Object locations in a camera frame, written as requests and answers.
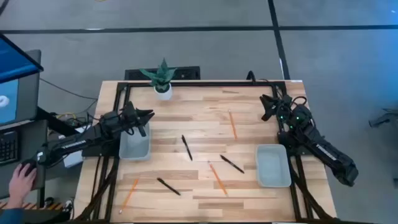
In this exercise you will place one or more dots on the black perforated panel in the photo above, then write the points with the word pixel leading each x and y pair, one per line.
pixel 186 74

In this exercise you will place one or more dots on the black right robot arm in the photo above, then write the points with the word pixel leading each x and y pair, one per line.
pixel 326 150

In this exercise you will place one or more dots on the grey plastic bin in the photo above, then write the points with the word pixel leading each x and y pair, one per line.
pixel 135 147
pixel 273 166

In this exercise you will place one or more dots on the small white box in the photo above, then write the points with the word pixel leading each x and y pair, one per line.
pixel 73 160

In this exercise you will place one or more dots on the dark grey side desk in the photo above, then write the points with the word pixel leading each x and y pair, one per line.
pixel 31 140

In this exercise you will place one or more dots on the person's forearm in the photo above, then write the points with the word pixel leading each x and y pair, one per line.
pixel 11 216

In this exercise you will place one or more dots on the black pen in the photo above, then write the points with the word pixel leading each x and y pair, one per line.
pixel 231 163
pixel 168 186
pixel 186 147

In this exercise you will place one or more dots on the grey-bezel monitor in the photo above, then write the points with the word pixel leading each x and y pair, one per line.
pixel 29 93

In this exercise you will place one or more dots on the black computer mouse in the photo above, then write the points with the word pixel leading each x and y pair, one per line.
pixel 27 163

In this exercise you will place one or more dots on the orange pencil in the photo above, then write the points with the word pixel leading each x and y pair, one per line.
pixel 217 178
pixel 233 124
pixel 129 195

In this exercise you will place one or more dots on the black keyboard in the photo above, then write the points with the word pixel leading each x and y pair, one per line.
pixel 7 147

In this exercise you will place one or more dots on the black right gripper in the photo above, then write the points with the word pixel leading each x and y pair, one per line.
pixel 283 107

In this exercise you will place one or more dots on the white plant pot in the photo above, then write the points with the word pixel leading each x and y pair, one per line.
pixel 163 95

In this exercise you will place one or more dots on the green succulent plant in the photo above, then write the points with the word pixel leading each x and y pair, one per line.
pixel 161 77

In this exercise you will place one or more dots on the thin black-edged monitor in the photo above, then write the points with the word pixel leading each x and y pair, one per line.
pixel 15 59

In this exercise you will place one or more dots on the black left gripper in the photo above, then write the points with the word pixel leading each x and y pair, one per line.
pixel 130 115

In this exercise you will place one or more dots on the black floor stand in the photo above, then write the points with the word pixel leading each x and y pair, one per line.
pixel 381 119

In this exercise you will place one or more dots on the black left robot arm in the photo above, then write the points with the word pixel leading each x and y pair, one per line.
pixel 74 143

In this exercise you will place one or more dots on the person's hand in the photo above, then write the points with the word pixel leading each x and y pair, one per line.
pixel 20 186

